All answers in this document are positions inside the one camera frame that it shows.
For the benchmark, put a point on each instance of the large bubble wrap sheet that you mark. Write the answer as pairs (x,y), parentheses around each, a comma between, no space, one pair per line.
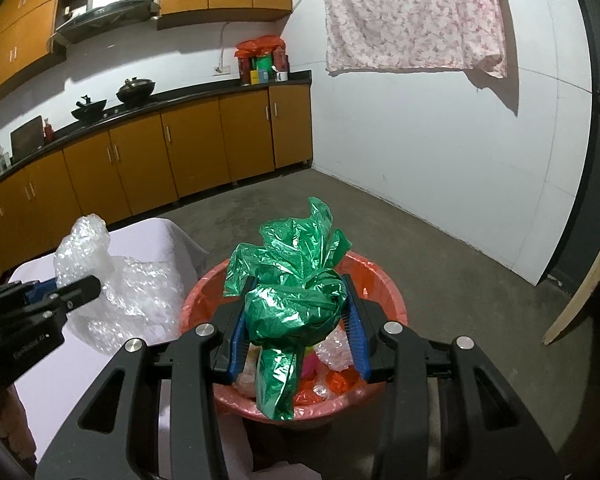
(336,370)

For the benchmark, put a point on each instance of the red bottle on counter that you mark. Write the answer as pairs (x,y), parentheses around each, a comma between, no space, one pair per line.
(49,133)

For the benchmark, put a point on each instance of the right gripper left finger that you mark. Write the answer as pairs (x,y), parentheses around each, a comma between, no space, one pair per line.
(112,432)

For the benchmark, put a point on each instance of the black countertop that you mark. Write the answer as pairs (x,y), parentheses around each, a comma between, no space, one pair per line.
(156,103)

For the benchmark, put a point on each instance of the range hood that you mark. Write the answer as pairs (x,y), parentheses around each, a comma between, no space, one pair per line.
(105,7)

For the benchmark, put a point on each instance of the dark cutting board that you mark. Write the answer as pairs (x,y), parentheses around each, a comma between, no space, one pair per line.
(27,139)

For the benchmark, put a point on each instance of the lilac quilted tablecloth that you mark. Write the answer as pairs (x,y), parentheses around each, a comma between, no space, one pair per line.
(52,388)

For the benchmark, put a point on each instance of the lower wooden kitchen cabinets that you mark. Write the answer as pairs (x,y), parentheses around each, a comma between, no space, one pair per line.
(152,162)

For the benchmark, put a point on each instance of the black wok with handle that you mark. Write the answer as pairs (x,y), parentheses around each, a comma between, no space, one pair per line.
(88,111)

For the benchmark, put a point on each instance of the person's left hand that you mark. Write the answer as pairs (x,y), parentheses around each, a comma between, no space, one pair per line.
(14,428)

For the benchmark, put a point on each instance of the cream wooden furniture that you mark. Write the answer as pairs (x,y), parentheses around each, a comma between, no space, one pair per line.
(576,304)

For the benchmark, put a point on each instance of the pink floral hanging cloth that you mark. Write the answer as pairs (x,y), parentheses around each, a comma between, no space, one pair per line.
(408,36)

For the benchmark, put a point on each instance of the black lidded pot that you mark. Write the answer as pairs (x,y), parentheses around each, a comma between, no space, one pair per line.
(135,91)

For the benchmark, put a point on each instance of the small bubble wrap piece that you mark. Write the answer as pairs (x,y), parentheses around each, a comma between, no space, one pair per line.
(138,299)

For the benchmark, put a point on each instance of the red bag over condiments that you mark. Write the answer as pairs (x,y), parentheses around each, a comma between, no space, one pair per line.
(261,46)

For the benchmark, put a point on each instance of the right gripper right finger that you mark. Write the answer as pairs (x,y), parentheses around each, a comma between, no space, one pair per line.
(486,430)

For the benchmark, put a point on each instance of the shiny green plastic bag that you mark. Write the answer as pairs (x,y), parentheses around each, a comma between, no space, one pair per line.
(293,298)

